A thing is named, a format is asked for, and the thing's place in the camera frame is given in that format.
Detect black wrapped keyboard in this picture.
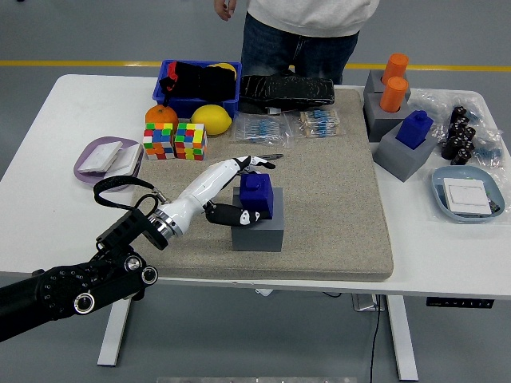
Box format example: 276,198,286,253
238,69,335,115

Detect white switch panel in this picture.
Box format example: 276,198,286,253
77,141,124,175
102,143,144,180
442,177,493,217

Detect blue square seal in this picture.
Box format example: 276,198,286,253
238,173,275,220
394,109,434,151

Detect light blue tray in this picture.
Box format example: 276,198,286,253
431,165,505,223

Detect yellow object in bin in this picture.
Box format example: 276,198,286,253
209,61,237,75

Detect black power cable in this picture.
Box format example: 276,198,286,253
369,294,383,383

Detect grey box under table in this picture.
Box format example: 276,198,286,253
351,294,386,312

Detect orange fruit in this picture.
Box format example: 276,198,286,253
145,105,180,129

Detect orange cylinder seal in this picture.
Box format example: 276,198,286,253
382,53,410,85
378,76,410,114

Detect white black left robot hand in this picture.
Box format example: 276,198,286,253
159,155,277,236

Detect clear bag of blue resistors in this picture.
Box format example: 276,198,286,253
287,108,343,139
230,113,295,149

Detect purple tray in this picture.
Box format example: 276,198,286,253
73,136,145,193

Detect red strap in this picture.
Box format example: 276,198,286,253
165,62,178,95

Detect colourful puzzle cube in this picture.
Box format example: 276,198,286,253
142,121,176,161
173,121,208,161

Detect yellow lemon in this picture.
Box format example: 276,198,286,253
190,105,233,135

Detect black table control panel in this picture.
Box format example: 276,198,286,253
425,297,495,310

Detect white table leg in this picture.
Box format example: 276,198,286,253
385,294,419,381
97,282,136,367

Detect black cloth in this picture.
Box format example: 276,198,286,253
159,61,237,101

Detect grey square seal holder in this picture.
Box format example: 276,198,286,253
363,69,412,101
231,187,285,252
373,119,439,184
362,92,410,143

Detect blue plastic bin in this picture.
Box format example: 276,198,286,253
152,59,244,120

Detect person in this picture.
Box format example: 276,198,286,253
239,0,381,85

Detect person's hand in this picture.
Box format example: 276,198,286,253
213,0,237,22

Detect clear bag of blue components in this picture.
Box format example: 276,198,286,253
473,129,505,168
409,88,486,139

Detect beige fabric mat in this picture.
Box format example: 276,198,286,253
117,88,395,283

